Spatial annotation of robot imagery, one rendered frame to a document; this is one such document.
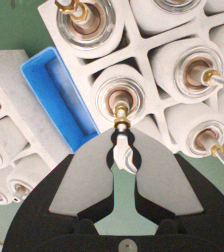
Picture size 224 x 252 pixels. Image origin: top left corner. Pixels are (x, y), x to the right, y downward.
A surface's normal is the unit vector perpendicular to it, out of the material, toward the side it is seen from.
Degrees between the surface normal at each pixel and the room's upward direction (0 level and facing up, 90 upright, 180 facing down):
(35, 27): 0
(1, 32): 0
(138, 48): 0
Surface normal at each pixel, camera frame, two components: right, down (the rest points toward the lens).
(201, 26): -0.04, 0.47
